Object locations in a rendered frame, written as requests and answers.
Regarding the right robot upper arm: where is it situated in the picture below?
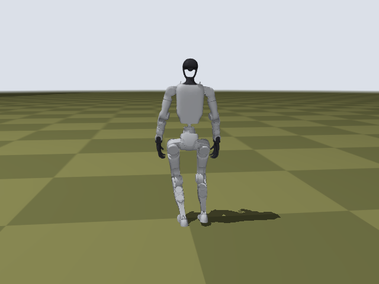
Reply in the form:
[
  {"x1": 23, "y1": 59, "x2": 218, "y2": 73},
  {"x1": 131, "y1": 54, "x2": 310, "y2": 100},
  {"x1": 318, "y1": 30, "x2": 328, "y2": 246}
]
[{"x1": 203, "y1": 86, "x2": 219, "y2": 121}]

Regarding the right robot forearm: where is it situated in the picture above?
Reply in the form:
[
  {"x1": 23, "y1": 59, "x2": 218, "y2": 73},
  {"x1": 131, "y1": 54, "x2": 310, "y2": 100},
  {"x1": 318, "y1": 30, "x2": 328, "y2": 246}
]
[{"x1": 211, "y1": 117, "x2": 221, "y2": 141}]

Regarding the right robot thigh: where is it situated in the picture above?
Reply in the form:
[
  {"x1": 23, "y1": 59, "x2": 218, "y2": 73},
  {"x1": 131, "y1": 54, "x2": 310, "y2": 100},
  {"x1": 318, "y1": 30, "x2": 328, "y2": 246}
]
[{"x1": 195, "y1": 138, "x2": 210, "y2": 183}]

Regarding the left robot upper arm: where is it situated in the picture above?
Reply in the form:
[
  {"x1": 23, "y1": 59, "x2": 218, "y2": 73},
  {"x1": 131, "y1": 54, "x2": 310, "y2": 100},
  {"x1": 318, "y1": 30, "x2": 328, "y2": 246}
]
[{"x1": 159, "y1": 86, "x2": 177, "y2": 120}]

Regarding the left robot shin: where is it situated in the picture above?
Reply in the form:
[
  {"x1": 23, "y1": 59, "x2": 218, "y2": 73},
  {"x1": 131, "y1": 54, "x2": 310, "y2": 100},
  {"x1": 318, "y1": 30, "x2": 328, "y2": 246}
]
[{"x1": 172, "y1": 176, "x2": 186, "y2": 220}]

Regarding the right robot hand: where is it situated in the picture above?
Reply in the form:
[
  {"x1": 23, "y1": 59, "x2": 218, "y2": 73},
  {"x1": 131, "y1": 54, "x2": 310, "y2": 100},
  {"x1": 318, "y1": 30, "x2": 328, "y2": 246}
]
[{"x1": 210, "y1": 137, "x2": 220, "y2": 159}]

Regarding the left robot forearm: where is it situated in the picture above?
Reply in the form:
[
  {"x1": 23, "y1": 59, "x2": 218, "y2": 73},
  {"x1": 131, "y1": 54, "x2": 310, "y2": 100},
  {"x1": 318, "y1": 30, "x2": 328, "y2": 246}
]
[{"x1": 155, "y1": 113, "x2": 166, "y2": 141}]

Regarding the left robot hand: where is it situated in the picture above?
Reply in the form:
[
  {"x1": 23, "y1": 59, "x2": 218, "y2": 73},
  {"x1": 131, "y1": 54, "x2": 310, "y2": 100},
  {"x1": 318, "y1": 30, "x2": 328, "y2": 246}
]
[{"x1": 155, "y1": 137, "x2": 165, "y2": 159}]

